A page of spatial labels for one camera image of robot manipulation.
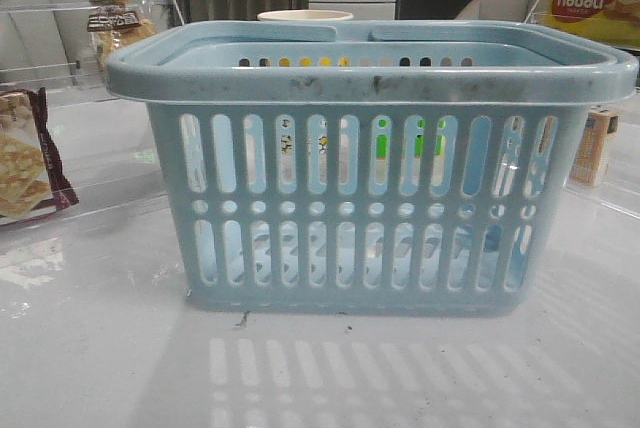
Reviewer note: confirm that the beige snack carton box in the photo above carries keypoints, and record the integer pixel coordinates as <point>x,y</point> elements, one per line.
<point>592,157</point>

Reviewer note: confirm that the yellow nabati wafer box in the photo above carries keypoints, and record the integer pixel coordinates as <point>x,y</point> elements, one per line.
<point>615,22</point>

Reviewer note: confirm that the beige armchair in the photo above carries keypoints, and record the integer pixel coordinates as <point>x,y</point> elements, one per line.
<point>501,10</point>

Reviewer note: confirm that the maroon cracker packet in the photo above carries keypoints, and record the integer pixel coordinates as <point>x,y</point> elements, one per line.
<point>33,184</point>

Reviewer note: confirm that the light blue plastic basket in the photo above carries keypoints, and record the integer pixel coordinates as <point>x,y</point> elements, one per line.
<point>278,200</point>

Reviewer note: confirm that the red green puzzle cube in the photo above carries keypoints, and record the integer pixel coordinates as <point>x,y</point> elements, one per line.
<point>381,143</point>

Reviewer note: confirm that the bagged bread bun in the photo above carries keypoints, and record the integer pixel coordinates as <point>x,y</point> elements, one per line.
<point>115,27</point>

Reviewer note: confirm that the left clear acrylic shelf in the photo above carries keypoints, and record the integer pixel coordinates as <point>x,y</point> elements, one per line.
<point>105,143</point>

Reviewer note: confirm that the yellow popcorn paper cup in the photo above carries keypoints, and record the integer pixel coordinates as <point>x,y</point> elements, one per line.
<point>302,15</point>

